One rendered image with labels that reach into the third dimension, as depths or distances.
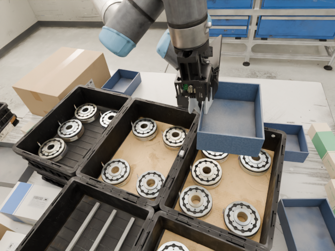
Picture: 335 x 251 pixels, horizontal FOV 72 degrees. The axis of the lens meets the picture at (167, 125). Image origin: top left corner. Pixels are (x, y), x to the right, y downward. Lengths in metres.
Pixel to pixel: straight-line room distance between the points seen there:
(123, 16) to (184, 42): 0.14
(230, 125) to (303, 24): 2.15
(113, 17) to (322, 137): 0.93
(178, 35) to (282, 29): 2.30
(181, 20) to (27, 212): 0.83
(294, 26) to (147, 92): 1.77
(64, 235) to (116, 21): 0.64
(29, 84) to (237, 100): 1.03
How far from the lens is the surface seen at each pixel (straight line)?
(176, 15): 0.43
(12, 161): 1.32
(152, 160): 0.88
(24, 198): 1.04
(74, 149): 1.02
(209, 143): 0.57
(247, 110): 0.70
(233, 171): 0.85
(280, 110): 1.29
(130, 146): 0.94
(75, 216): 0.86
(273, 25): 2.67
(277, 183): 0.75
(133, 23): 0.51
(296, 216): 0.98
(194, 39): 0.45
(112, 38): 0.52
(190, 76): 0.48
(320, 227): 0.99
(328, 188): 1.05
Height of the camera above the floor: 1.55
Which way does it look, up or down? 47 degrees down
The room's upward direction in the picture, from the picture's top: 8 degrees counter-clockwise
